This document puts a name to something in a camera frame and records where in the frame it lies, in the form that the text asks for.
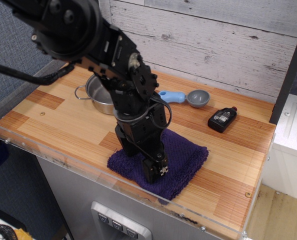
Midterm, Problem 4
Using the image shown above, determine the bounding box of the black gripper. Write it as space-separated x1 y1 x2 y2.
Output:
113 99 169 184

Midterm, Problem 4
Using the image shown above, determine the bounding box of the purple towel cloth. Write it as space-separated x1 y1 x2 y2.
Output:
107 129 209 201

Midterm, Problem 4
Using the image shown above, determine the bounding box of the stainless steel pot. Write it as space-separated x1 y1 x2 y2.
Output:
74 74 114 115

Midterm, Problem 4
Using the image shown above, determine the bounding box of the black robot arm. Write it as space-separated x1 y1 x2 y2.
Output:
5 0 171 183

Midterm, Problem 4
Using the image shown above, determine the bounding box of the silver dispenser button panel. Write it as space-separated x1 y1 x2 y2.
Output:
91 201 153 240

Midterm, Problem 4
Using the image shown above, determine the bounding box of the blue grey ice cream scoop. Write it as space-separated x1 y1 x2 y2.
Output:
158 89 211 108

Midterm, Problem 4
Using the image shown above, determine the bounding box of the small black bottle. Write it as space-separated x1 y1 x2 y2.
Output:
207 106 238 133

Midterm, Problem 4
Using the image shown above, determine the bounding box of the yellow tape object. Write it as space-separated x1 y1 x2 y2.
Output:
14 228 34 240

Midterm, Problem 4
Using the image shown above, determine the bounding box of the white side cabinet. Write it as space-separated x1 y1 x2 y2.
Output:
262 94 297 199

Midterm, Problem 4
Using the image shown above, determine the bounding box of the clear acrylic front guard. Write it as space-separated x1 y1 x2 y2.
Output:
0 121 261 240

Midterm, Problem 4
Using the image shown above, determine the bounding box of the dark grey right post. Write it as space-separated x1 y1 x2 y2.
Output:
269 44 297 125

